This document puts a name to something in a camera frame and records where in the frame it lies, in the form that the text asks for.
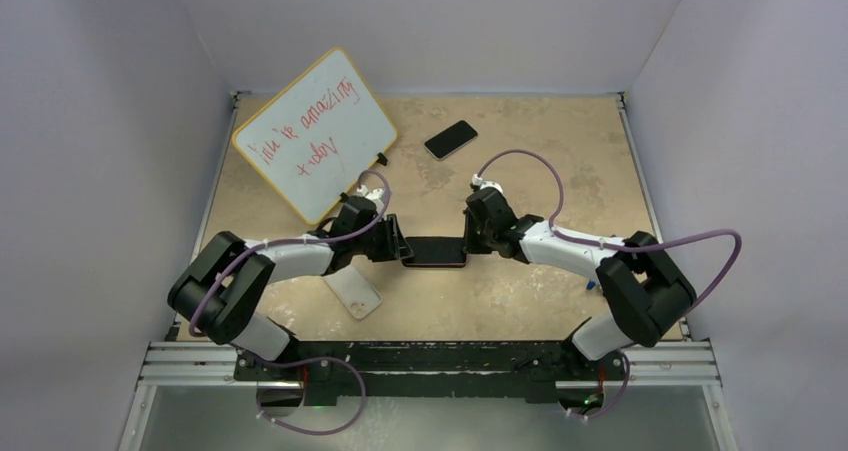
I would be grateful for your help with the purple phone black screen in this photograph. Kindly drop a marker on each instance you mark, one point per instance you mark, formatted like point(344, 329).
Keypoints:
point(428, 265)

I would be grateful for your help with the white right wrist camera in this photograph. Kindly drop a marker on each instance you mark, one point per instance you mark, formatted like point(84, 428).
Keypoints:
point(482, 188)

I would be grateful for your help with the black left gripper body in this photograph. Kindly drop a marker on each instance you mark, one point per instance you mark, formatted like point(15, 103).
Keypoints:
point(375, 244)

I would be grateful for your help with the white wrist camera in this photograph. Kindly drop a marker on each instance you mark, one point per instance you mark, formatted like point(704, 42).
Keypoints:
point(379, 195)
point(482, 188)

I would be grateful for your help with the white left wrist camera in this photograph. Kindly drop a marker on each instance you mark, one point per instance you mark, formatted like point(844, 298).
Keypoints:
point(379, 195)

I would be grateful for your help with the black phone case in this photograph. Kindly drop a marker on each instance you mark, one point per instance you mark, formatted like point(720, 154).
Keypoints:
point(437, 249)

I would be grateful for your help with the white board yellow frame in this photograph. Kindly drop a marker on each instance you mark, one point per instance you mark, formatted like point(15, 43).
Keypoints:
point(312, 140)

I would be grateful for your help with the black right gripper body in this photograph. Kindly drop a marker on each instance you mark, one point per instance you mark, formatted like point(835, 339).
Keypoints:
point(487, 235)

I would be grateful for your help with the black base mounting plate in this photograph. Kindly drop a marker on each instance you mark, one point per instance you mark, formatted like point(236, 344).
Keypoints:
point(531, 389)

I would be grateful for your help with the aluminium frame rail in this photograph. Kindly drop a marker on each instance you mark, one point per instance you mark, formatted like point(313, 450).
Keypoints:
point(670, 363)

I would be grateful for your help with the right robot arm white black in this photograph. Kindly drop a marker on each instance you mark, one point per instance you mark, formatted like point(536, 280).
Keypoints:
point(645, 290)

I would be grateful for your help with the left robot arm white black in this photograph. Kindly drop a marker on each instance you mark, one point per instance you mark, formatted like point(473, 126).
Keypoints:
point(220, 290)

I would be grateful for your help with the black phone far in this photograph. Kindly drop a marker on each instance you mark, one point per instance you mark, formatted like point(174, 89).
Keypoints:
point(450, 140)

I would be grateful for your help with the white phone case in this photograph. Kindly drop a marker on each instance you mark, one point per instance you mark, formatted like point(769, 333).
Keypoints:
point(359, 297)

